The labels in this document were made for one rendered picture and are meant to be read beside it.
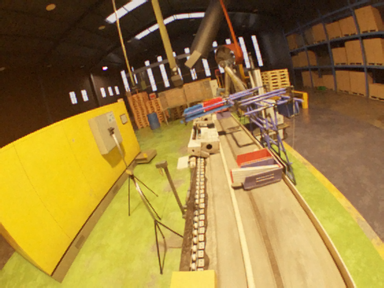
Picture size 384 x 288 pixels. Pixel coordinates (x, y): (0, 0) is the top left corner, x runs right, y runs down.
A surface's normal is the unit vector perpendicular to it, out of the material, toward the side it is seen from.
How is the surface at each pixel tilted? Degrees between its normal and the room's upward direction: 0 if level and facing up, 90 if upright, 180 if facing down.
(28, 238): 90
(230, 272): 0
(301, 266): 0
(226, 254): 0
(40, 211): 90
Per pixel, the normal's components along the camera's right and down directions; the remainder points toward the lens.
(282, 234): -0.26, -0.91
